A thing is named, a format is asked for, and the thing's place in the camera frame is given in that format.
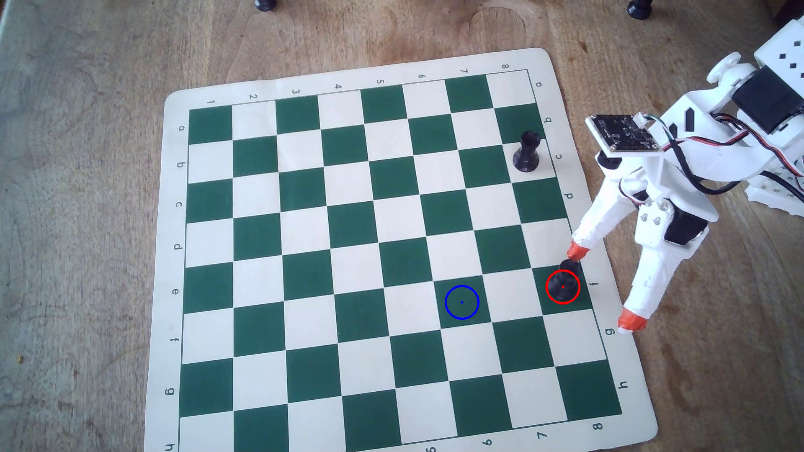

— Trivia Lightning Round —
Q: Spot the green and cream chess mat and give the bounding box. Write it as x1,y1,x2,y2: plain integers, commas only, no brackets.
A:
143,48,659,452

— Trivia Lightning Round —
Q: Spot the black chess pawn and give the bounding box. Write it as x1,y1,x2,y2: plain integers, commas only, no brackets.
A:
513,130,541,173
545,257,582,305

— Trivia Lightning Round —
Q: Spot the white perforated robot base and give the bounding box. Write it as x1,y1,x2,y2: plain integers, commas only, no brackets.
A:
745,135,804,218

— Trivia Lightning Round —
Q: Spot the black camera circuit board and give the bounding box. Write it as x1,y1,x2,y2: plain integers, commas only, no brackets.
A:
585,114,663,154

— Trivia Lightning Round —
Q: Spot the black camera cable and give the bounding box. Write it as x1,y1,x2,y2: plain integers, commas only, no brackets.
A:
666,137,804,203

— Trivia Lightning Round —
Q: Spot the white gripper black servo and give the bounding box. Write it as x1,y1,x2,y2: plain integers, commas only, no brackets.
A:
567,91,783,334

